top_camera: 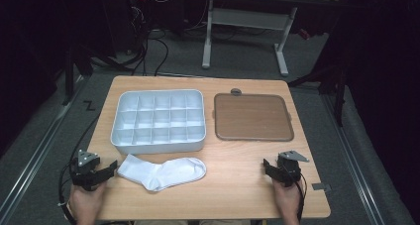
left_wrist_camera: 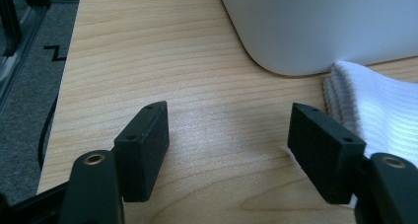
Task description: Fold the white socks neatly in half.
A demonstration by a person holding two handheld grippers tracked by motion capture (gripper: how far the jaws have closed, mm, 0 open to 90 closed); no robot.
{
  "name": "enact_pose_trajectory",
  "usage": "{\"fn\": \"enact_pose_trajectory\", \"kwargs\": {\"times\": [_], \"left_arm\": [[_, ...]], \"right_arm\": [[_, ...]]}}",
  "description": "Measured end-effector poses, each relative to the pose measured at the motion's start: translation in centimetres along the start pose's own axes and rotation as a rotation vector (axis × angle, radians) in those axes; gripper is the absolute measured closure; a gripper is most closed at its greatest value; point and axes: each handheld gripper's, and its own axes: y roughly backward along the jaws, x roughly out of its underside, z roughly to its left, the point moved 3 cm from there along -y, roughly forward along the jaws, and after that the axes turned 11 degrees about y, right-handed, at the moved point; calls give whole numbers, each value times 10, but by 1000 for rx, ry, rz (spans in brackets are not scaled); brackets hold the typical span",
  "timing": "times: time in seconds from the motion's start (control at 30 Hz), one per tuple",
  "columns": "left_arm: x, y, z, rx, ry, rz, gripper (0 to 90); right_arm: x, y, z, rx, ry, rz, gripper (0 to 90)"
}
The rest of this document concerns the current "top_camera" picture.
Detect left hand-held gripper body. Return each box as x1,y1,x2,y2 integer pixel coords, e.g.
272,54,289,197
70,149,106,192

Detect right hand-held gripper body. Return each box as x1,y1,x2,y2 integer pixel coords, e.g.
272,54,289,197
275,150,310,188

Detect white sock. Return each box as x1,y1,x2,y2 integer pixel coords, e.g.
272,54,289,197
117,154,208,192

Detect white divided storage box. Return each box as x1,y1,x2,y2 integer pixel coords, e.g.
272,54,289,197
110,88,207,156

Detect person's left hand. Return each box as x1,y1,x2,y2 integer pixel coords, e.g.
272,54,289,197
68,181,107,220

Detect person's right hand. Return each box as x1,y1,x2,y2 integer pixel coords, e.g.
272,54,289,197
271,179,303,219

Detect grey tape strip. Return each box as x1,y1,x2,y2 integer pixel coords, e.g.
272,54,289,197
311,182,332,191

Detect brown tray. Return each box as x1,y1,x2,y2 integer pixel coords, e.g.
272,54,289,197
212,92,295,143

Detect black metal stand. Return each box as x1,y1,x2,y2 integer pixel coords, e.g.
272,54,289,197
61,43,97,107
287,62,349,127

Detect red object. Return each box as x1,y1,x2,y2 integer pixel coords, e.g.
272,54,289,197
297,28,312,41

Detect dark equipment cabinet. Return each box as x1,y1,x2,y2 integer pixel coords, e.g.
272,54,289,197
100,0,150,56

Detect white-framed wooden desk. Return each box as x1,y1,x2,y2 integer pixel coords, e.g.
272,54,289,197
199,0,341,77

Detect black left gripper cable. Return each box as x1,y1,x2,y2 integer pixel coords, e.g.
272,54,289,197
57,114,102,225

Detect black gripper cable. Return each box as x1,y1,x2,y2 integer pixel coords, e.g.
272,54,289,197
57,114,102,225
290,167,308,223

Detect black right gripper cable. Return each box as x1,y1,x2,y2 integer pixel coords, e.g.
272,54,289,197
290,167,308,223

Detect metal floor rail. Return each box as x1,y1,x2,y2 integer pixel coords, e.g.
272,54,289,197
0,75,86,219
320,93,386,225

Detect black floor cable bundle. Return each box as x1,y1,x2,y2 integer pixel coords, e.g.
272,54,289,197
92,6,170,77

